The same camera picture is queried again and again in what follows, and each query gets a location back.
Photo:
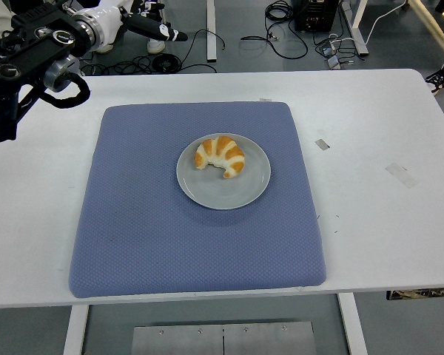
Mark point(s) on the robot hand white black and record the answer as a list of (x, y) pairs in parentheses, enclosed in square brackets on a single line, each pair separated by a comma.
[(109, 18)]

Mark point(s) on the croissant bread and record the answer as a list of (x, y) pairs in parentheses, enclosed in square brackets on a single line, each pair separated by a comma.
[(222, 151)]

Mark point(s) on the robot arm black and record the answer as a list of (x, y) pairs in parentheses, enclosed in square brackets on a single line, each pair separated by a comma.
[(29, 51)]

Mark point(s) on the grey round plate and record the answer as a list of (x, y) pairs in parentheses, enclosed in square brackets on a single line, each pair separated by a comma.
[(222, 192)]

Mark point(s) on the person with white shoes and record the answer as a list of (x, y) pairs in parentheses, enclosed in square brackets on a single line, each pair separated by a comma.
[(156, 46)]

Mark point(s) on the white desk leg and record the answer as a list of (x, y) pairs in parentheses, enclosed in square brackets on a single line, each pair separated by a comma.
[(211, 33), (357, 29)]

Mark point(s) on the black equipment box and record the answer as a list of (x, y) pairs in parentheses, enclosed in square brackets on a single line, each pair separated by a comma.
[(314, 15)]

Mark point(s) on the grey foot pedal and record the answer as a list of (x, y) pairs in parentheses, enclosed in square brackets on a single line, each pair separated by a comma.
[(334, 63)]

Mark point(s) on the blue quilted mat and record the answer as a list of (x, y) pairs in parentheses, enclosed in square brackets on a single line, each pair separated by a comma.
[(170, 240)]

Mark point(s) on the grey tape piece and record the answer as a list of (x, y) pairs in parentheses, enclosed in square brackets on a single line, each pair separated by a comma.
[(322, 144)]

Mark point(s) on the white table leg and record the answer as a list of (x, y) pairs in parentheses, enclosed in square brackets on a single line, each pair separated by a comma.
[(75, 329), (353, 325)]

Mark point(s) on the clear tape piece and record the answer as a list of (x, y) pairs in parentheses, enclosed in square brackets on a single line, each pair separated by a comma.
[(401, 175)]

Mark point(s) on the person with black white shoe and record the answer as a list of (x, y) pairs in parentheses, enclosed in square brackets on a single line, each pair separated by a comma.
[(442, 79)]

